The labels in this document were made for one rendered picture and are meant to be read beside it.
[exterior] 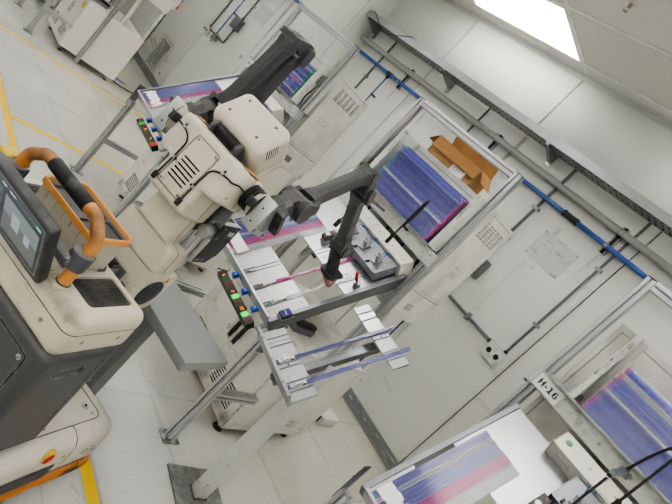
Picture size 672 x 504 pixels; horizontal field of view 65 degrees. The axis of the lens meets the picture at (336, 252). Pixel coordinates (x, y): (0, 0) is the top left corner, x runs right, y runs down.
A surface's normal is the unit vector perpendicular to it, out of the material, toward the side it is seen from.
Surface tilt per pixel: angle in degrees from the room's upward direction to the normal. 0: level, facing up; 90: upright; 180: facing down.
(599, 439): 90
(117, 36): 90
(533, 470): 45
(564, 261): 90
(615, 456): 90
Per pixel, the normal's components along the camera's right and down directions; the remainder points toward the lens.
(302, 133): 0.48, 0.63
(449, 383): -0.54, -0.33
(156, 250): -0.21, -0.15
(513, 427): 0.11, -0.73
